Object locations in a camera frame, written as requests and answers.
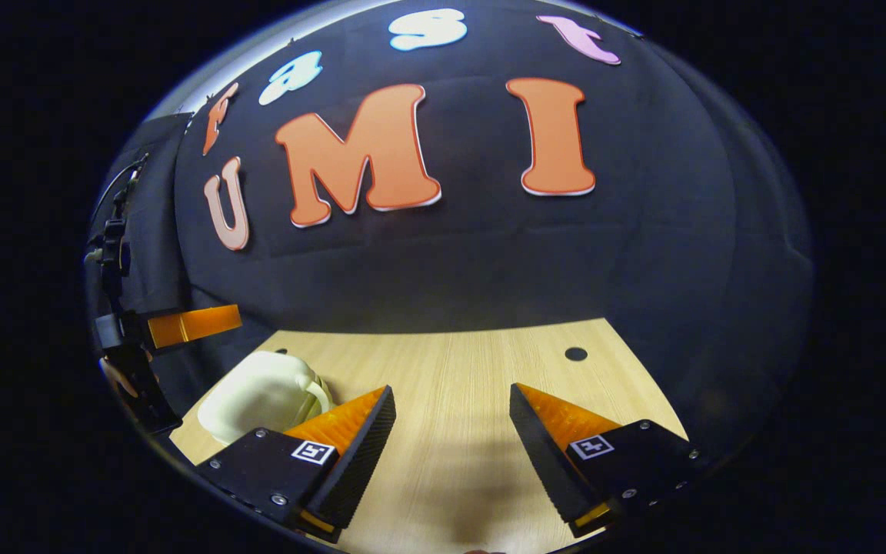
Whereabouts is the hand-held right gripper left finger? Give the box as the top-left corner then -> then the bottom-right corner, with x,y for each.
195,385 -> 398,546

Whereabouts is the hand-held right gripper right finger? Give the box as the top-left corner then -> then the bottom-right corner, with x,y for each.
509,382 -> 709,539

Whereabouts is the pale yellow suitcase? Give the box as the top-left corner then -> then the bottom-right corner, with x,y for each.
197,350 -> 336,447

